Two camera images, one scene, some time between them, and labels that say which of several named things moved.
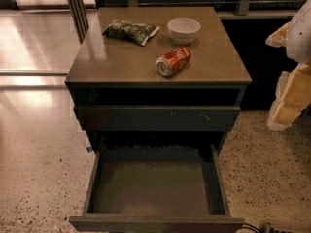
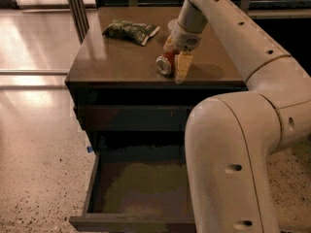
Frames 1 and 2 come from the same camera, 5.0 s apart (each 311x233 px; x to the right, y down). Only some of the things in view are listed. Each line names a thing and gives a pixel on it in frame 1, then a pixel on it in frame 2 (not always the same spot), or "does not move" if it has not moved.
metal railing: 231,0 does not move
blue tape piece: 89,149 does not move
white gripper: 300,38 to 183,38
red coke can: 173,61 does not move
